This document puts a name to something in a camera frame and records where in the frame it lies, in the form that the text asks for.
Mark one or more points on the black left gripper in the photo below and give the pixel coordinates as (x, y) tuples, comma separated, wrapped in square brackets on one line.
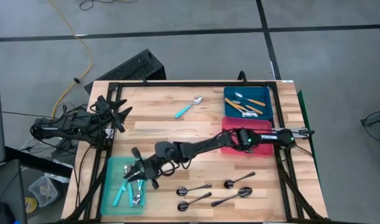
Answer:
[(107, 109)]

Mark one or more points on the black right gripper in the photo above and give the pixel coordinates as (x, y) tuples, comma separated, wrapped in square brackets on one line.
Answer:
[(150, 168)]

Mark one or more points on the teal translucent plastic bin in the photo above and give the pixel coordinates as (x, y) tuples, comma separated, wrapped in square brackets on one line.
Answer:
[(110, 174)]

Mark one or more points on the large black metal spoon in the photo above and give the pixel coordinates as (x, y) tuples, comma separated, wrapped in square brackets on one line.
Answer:
[(245, 192)]

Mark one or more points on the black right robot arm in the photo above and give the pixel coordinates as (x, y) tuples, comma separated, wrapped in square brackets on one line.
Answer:
[(202, 146)]

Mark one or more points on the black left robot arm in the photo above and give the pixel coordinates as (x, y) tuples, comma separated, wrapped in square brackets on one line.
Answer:
[(62, 127)]

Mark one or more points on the black perforated case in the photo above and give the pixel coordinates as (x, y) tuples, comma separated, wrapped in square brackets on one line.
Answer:
[(133, 67)]

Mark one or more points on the clear plastic container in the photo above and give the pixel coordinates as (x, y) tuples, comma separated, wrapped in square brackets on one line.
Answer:
[(43, 191)]

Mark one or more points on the black desk bar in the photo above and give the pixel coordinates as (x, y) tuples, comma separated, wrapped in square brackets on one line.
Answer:
[(37, 161)]

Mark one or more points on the yellow tape roll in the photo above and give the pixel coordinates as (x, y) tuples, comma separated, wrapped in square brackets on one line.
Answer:
[(31, 207)]

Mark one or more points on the pink translucent plastic bin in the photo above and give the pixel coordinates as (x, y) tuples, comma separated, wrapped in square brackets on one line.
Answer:
[(258, 123)]

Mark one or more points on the blue plastic bin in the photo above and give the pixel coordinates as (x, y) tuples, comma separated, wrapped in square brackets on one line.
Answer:
[(264, 93)]

